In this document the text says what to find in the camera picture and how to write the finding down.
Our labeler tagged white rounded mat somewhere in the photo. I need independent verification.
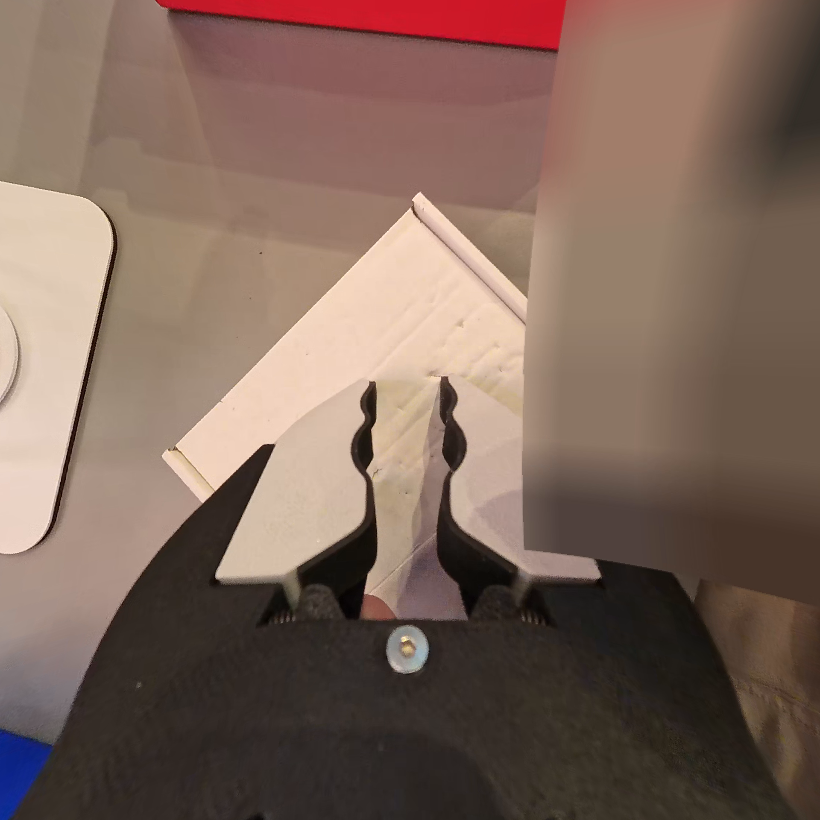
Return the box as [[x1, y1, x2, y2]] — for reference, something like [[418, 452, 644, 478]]
[[0, 181, 117, 556]]

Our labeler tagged white cardboard box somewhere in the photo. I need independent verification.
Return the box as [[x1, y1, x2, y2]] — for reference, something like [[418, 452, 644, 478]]
[[162, 192, 533, 621]]

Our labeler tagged red block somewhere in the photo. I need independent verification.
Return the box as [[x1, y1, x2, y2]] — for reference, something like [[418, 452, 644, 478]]
[[159, 0, 559, 52]]

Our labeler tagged white round disc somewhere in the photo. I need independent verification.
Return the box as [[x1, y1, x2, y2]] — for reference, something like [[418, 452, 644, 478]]
[[0, 306, 21, 399]]

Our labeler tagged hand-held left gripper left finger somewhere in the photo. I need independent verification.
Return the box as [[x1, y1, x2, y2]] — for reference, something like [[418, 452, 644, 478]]
[[214, 381, 380, 621]]

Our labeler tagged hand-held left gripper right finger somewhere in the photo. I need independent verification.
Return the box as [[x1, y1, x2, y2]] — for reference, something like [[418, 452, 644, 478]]
[[437, 377, 601, 621]]

